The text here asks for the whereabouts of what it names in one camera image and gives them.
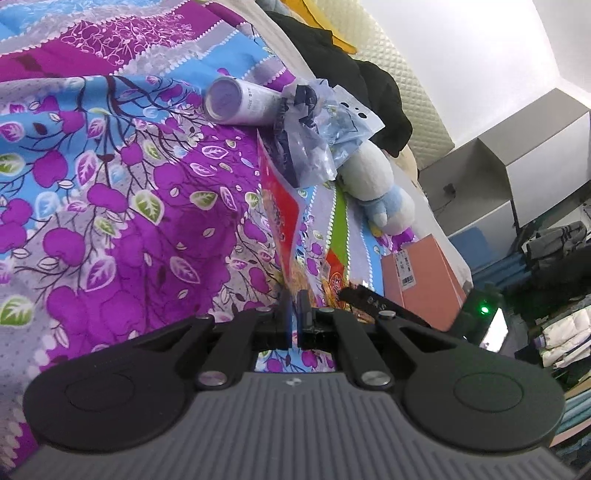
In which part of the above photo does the blue curtain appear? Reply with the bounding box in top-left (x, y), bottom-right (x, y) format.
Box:
top-left (471, 254), bottom-right (536, 301)

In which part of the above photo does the yellow pillow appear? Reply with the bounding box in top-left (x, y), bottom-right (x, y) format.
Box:
top-left (281, 0), bottom-right (358, 54)

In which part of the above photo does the cream quilted headboard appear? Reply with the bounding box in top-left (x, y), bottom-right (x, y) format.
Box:
top-left (346, 0), bottom-right (455, 171)

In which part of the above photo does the white padded jacket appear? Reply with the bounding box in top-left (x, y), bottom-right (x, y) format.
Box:
top-left (536, 309), bottom-right (591, 370)

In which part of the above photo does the grey wall cabinet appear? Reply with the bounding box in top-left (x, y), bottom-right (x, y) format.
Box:
top-left (418, 88), bottom-right (591, 259)

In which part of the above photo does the white and blue plush toy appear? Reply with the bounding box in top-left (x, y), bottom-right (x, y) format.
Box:
top-left (337, 144), bottom-right (419, 237)

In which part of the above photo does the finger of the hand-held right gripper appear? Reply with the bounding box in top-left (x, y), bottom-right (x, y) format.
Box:
top-left (339, 284), bottom-right (433, 332)

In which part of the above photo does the white cylinder tube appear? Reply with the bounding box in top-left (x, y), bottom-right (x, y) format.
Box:
top-left (204, 76), bottom-right (284, 126)

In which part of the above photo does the clear blue plastic bag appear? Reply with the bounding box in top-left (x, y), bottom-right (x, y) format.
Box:
top-left (270, 78), bottom-right (386, 190)

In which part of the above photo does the gold-trimmed red snack packet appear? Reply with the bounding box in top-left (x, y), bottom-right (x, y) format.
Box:
top-left (320, 258), bottom-right (365, 308)

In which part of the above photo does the black clothing heap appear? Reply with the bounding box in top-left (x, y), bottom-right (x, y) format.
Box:
top-left (268, 9), bottom-right (414, 158)

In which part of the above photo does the beige pillow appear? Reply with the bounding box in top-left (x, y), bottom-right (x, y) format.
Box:
top-left (397, 145), bottom-right (421, 185)

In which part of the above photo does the grey hanging jacket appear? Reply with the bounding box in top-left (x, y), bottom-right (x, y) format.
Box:
top-left (522, 220), bottom-right (588, 273)

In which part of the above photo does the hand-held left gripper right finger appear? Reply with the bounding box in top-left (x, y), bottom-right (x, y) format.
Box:
top-left (297, 289), bottom-right (467, 389)

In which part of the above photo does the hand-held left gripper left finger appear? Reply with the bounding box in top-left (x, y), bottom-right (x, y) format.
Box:
top-left (131, 290), bottom-right (294, 388)

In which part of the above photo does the purple floral printed bedsheet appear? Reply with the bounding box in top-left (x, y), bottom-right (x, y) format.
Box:
top-left (0, 0), bottom-right (416, 462)

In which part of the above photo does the pink cardboard box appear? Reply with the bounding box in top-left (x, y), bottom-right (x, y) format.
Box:
top-left (381, 233), bottom-right (472, 333)

